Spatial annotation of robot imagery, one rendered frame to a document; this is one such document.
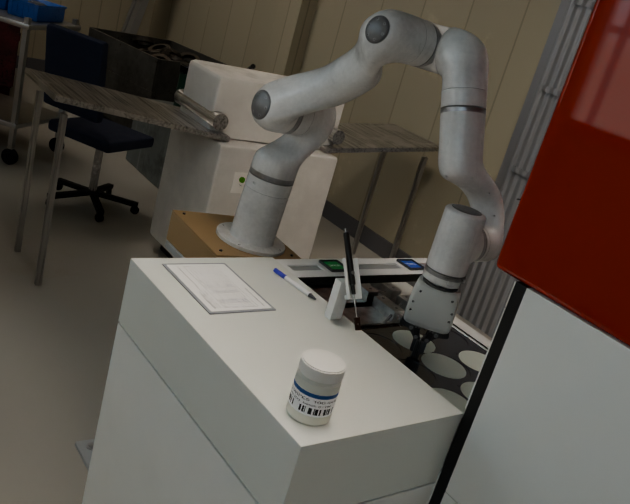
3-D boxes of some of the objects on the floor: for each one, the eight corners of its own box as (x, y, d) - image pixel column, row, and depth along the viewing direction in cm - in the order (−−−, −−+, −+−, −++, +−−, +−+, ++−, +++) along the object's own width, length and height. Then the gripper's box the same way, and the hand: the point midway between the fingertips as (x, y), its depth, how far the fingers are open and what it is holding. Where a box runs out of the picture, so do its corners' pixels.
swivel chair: (105, 187, 479) (133, 35, 447) (152, 220, 447) (186, 59, 414) (20, 188, 438) (43, 20, 405) (65, 225, 405) (94, 45, 373)
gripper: (405, 272, 150) (379, 350, 156) (477, 296, 148) (447, 374, 154) (409, 261, 157) (383, 336, 163) (477, 284, 155) (449, 359, 161)
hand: (417, 347), depth 158 cm, fingers closed
